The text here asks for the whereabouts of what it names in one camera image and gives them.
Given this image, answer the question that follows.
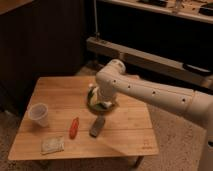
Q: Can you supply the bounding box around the black object on bench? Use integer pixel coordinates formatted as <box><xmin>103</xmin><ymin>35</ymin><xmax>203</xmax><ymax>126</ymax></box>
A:
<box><xmin>182</xmin><ymin>63</ymin><xmax>213</xmax><ymax>76</ymax></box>

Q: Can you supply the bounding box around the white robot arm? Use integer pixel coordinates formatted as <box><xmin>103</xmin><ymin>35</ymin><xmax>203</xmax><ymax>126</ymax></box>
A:
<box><xmin>96</xmin><ymin>59</ymin><xmax>213</xmax><ymax>171</ymax></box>

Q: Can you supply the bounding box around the wooden folding table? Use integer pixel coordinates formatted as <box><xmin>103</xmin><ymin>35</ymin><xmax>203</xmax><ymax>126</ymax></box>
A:
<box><xmin>8</xmin><ymin>76</ymin><xmax>159</xmax><ymax>161</ymax></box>

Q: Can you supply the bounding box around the green plate with items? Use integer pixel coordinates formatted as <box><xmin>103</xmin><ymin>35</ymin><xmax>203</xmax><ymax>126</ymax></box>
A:
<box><xmin>87</xmin><ymin>84</ymin><xmax>116</xmax><ymax>112</ymax></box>

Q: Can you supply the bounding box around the long grey bench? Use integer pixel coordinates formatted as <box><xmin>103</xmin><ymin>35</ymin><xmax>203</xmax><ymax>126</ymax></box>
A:
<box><xmin>86</xmin><ymin>37</ymin><xmax>213</xmax><ymax>90</ymax></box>

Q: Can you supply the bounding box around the white sponge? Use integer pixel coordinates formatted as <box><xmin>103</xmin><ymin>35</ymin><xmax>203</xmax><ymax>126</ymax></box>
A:
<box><xmin>41</xmin><ymin>136</ymin><xmax>64</xmax><ymax>155</ymax></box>

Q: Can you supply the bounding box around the metal pole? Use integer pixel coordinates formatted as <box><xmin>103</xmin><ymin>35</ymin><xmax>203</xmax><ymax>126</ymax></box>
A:
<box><xmin>93</xmin><ymin>0</ymin><xmax>100</xmax><ymax>41</ymax></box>

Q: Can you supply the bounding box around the clear plastic cup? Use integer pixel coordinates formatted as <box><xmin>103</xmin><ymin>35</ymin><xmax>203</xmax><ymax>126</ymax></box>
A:
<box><xmin>28</xmin><ymin>103</ymin><xmax>49</xmax><ymax>127</ymax></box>

